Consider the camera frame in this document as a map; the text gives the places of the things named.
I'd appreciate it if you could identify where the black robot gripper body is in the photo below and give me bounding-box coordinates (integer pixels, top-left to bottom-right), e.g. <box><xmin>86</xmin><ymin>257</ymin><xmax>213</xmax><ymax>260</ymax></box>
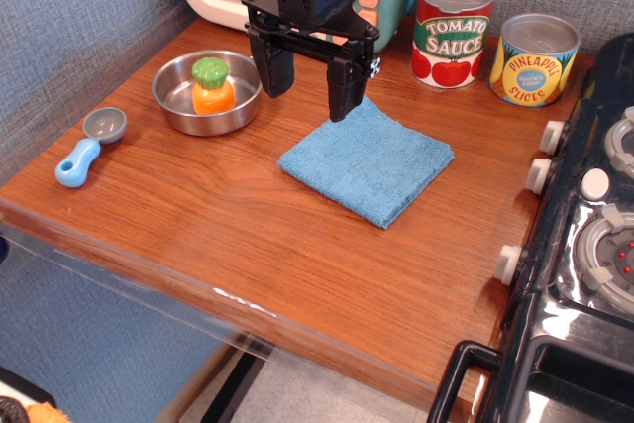
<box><xmin>241</xmin><ymin>0</ymin><xmax>381</xmax><ymax>62</ymax></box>

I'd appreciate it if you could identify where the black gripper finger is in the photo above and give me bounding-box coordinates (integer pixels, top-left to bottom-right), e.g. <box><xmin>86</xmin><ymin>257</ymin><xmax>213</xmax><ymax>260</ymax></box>
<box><xmin>327</xmin><ymin>57</ymin><xmax>367</xmax><ymax>122</ymax></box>
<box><xmin>248</xmin><ymin>26</ymin><xmax>295</xmax><ymax>98</ymax></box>

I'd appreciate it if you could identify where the orange toy pineapple green top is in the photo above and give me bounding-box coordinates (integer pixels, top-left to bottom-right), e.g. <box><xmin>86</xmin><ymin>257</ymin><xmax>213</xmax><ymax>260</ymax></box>
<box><xmin>191</xmin><ymin>56</ymin><xmax>236</xmax><ymax>115</ymax></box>

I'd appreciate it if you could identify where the small steel pot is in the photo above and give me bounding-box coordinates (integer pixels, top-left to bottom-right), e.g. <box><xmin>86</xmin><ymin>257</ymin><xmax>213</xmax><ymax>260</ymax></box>
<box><xmin>152</xmin><ymin>51</ymin><xmax>262</xmax><ymax>137</ymax></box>

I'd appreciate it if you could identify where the pineapple slices can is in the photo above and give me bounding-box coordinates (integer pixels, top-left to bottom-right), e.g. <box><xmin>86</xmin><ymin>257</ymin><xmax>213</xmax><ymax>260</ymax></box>
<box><xmin>489</xmin><ymin>13</ymin><xmax>581</xmax><ymax>108</ymax></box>

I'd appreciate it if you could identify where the folded blue cloth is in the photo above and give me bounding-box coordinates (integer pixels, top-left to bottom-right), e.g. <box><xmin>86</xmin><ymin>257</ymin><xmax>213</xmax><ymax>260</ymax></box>
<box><xmin>278</xmin><ymin>98</ymin><xmax>455</xmax><ymax>229</ymax></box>

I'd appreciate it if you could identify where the tomato sauce can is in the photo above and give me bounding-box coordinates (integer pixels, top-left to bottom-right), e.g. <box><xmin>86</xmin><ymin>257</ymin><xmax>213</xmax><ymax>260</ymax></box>
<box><xmin>410</xmin><ymin>0</ymin><xmax>494</xmax><ymax>89</ymax></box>

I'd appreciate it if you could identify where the blue grey measuring scoop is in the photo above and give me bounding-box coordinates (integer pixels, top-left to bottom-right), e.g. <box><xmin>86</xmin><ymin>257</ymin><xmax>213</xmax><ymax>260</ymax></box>
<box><xmin>54</xmin><ymin>107</ymin><xmax>128</xmax><ymax>188</ymax></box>

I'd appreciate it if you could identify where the white stove knob middle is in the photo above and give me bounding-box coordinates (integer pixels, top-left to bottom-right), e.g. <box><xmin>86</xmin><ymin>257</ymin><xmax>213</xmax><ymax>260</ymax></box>
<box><xmin>525</xmin><ymin>159</ymin><xmax>552</xmax><ymax>195</ymax></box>

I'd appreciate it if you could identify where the white stove knob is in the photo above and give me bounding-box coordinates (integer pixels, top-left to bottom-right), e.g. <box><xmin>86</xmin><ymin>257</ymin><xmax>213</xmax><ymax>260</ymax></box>
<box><xmin>540</xmin><ymin>121</ymin><xmax>566</xmax><ymax>156</ymax></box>
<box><xmin>493</xmin><ymin>245</ymin><xmax>523</xmax><ymax>286</ymax></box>
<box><xmin>525</xmin><ymin>159</ymin><xmax>552</xmax><ymax>195</ymax></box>

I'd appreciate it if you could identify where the white stove knob top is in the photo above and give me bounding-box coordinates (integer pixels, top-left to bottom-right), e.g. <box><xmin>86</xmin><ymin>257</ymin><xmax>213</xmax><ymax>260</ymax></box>
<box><xmin>540</xmin><ymin>121</ymin><xmax>566</xmax><ymax>156</ymax></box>

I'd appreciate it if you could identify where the white stove knob bottom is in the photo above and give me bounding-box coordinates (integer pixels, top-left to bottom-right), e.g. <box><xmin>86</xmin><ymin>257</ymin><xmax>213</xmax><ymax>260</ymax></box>
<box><xmin>493</xmin><ymin>245</ymin><xmax>523</xmax><ymax>286</ymax></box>

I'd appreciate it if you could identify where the black toy stove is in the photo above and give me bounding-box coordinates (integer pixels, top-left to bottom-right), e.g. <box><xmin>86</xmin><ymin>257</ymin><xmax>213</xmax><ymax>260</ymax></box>
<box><xmin>428</xmin><ymin>34</ymin><xmax>633</xmax><ymax>422</ymax></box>

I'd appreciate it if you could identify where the orange black object bottom left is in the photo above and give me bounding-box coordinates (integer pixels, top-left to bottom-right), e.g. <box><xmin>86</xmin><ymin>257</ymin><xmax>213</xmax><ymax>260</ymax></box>
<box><xmin>0</xmin><ymin>396</ymin><xmax>70</xmax><ymax>423</ymax></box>

